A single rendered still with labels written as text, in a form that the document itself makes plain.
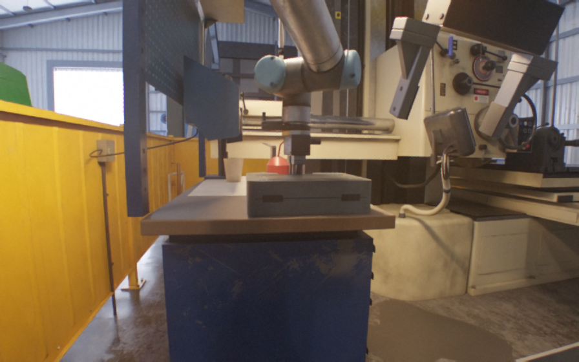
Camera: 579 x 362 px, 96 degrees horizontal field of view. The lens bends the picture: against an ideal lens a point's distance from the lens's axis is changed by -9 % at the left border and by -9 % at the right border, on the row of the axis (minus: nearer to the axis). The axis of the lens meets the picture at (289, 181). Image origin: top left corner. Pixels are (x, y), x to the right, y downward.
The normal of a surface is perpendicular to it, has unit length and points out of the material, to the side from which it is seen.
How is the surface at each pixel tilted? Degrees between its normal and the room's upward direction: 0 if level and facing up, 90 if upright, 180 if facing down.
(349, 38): 90
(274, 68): 90
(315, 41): 147
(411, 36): 113
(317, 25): 131
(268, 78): 90
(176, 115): 90
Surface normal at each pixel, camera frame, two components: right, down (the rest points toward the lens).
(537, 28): 0.07, 0.49
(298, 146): 0.16, 0.11
